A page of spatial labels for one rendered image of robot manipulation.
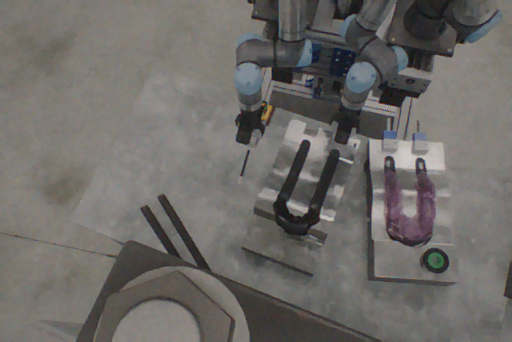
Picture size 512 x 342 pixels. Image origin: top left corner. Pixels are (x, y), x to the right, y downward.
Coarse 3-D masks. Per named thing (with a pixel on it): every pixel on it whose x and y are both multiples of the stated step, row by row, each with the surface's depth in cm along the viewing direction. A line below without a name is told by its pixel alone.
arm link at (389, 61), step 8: (376, 40) 128; (368, 48) 128; (376, 48) 127; (384, 48) 127; (392, 48) 128; (400, 48) 127; (360, 56) 132; (368, 56) 129; (376, 56) 127; (384, 56) 126; (392, 56) 126; (400, 56) 126; (376, 64) 126; (384, 64) 126; (392, 64) 126; (400, 64) 127; (384, 72) 126; (392, 72) 127; (384, 80) 128
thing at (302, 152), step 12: (300, 144) 159; (300, 156) 159; (336, 156) 158; (300, 168) 157; (324, 168) 156; (288, 180) 155; (324, 180) 155; (288, 192) 151; (324, 192) 153; (276, 204) 149; (312, 204) 148; (276, 216) 147; (288, 216) 145; (300, 216) 144; (312, 216) 149; (288, 228) 151; (300, 228) 151
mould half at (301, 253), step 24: (288, 144) 160; (312, 144) 159; (288, 168) 157; (312, 168) 157; (336, 168) 156; (264, 192) 149; (312, 192) 152; (336, 192) 153; (264, 216) 152; (264, 240) 151; (288, 240) 151; (312, 240) 150; (288, 264) 148; (312, 264) 147
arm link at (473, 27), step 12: (456, 0) 132; (468, 0) 120; (480, 0) 119; (492, 0) 128; (444, 12) 138; (456, 12) 131; (468, 12) 126; (480, 12) 126; (492, 12) 128; (456, 24) 135; (468, 24) 131; (480, 24) 130; (492, 24) 130; (468, 36) 135; (480, 36) 135
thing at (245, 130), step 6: (246, 114) 138; (252, 114) 138; (240, 120) 139; (246, 120) 138; (252, 120) 138; (240, 126) 139; (246, 126) 139; (252, 126) 138; (240, 132) 140; (246, 132) 139; (252, 132) 141; (240, 138) 140; (246, 138) 139; (246, 144) 140
